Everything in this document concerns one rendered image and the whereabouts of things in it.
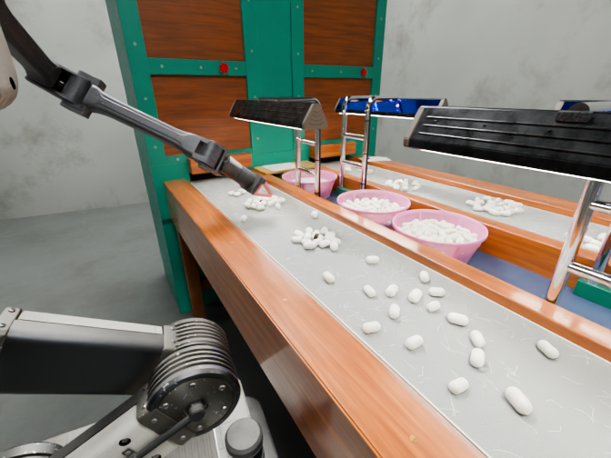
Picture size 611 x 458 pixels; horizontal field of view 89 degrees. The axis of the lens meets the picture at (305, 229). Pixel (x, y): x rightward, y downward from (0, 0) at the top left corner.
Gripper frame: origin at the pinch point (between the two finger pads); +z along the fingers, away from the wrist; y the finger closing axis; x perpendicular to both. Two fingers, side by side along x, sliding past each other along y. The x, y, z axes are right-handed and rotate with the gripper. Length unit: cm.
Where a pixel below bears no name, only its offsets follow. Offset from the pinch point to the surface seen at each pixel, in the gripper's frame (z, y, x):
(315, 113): -12.7, -18.1, -24.9
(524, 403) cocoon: -1, -86, 7
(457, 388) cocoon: -4, -79, 11
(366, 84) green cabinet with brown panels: 50, 61, -90
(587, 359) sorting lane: 15, -87, -4
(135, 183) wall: 17, 290, 63
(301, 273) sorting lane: -3.9, -39.5, 12.7
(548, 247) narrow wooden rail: 40, -66, -28
